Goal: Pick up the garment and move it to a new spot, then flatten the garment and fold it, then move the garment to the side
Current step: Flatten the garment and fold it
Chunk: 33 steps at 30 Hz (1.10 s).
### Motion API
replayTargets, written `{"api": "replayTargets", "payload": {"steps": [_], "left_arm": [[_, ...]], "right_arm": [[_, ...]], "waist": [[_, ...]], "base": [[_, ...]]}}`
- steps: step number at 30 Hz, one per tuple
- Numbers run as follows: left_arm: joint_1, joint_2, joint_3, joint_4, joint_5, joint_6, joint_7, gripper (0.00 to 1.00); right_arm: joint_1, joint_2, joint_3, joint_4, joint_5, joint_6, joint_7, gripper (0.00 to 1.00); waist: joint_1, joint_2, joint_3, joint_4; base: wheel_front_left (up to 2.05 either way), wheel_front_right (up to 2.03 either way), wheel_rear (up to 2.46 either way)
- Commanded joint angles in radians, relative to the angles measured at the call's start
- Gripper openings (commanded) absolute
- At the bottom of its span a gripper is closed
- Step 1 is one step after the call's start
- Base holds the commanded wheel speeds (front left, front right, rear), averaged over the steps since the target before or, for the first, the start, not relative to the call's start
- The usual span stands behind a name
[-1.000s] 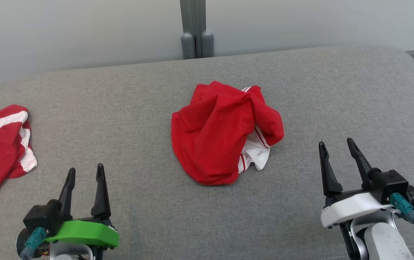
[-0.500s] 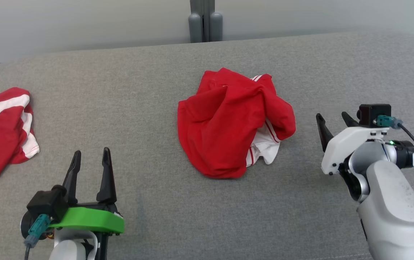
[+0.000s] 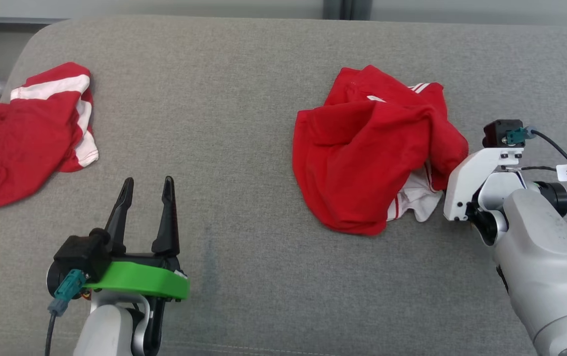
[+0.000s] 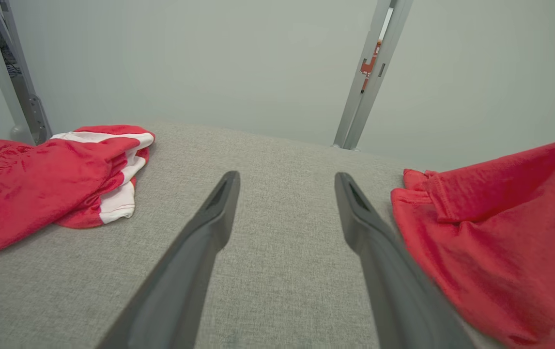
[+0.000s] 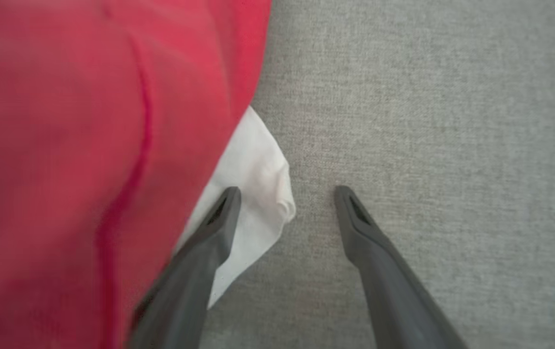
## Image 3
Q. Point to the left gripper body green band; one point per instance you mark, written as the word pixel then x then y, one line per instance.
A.
pixel 140 279

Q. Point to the red garment white striped trim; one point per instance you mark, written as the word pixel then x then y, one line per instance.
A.
pixel 362 148

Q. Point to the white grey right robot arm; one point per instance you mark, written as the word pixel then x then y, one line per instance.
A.
pixel 536 257

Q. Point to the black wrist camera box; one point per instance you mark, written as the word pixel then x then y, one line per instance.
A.
pixel 80 254
pixel 498 132

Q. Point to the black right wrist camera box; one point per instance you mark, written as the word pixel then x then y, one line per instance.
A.
pixel 498 132

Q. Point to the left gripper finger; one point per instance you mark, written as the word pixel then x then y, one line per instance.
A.
pixel 168 222
pixel 119 217

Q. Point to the red garment broad white stripes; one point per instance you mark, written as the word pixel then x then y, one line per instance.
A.
pixel 16 143

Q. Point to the dark grey pillar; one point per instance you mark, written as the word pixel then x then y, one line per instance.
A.
pixel 345 9

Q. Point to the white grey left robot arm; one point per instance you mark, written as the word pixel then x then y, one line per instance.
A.
pixel 105 331

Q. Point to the grey fabric sofa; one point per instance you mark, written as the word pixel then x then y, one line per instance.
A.
pixel 214 123

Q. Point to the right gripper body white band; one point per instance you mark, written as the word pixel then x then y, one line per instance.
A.
pixel 466 183

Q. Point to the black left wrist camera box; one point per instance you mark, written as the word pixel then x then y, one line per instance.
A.
pixel 80 254

